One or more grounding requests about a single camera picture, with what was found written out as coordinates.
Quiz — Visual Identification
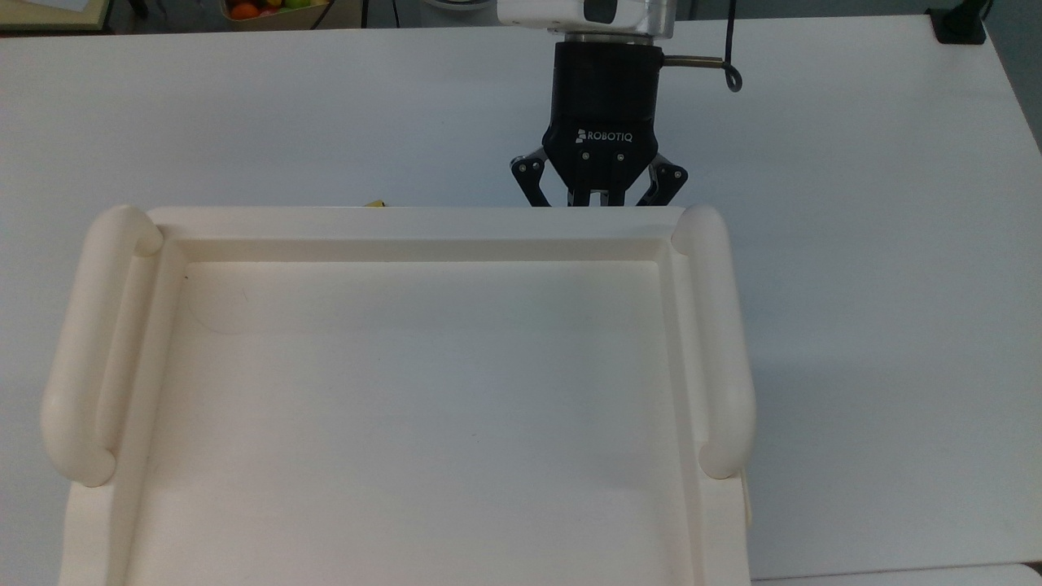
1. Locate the cream fruit basket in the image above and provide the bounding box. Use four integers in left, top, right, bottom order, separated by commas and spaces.
218, 0, 331, 30

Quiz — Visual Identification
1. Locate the large cream plastic tray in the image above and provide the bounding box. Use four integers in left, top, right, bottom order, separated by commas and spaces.
59, 205, 751, 586

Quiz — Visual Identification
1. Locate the cream rounded cabinet handle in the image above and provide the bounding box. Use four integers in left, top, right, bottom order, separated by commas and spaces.
41, 203, 165, 488
670, 202, 756, 479

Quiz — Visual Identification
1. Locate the beige wooden board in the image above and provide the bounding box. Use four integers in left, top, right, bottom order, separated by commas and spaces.
0, 0, 112, 33

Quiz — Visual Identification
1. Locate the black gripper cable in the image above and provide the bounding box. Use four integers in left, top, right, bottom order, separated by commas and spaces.
663, 0, 744, 93

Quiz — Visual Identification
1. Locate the black table clamp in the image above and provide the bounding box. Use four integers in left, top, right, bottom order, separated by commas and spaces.
926, 0, 991, 46

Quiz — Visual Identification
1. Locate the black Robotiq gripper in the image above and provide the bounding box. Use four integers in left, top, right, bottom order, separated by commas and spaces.
510, 41, 690, 208

